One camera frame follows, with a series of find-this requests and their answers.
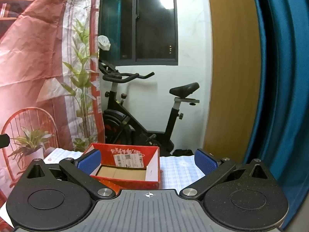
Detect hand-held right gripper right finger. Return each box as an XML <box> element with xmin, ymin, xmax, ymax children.
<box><xmin>180</xmin><ymin>148</ymin><xmax>277</xmax><ymax>200</ymax></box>

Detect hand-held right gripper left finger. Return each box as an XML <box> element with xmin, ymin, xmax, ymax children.
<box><xmin>19</xmin><ymin>149</ymin><xmax>117</xmax><ymax>200</ymax></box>

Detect red strawberry print box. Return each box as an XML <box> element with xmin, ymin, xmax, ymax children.
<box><xmin>83</xmin><ymin>143</ymin><xmax>161</xmax><ymax>190</ymax></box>

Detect dark cloth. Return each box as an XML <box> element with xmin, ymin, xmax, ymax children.
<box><xmin>172</xmin><ymin>148</ymin><xmax>195</xmax><ymax>157</ymax></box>

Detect checked bedsheet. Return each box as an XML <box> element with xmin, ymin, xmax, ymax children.
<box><xmin>45</xmin><ymin>147</ymin><xmax>205</xmax><ymax>191</ymax></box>

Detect black exercise bike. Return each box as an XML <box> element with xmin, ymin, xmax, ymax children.
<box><xmin>98</xmin><ymin>59</ymin><xmax>201</xmax><ymax>156</ymax></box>

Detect wooden door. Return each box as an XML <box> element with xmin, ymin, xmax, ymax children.
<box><xmin>203</xmin><ymin>0</ymin><xmax>265</xmax><ymax>162</ymax></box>

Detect printed backdrop cloth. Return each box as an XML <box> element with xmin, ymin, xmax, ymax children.
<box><xmin>0</xmin><ymin>0</ymin><xmax>106</xmax><ymax>228</ymax></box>

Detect blue curtain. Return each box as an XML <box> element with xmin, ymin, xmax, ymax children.
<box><xmin>243</xmin><ymin>0</ymin><xmax>309</xmax><ymax>231</ymax></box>

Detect white cap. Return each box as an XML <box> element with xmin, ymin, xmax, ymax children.
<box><xmin>98</xmin><ymin>35</ymin><xmax>111</xmax><ymax>52</ymax></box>

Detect dark framed window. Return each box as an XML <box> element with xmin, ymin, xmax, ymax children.
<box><xmin>100</xmin><ymin>0</ymin><xmax>179</xmax><ymax>66</ymax></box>

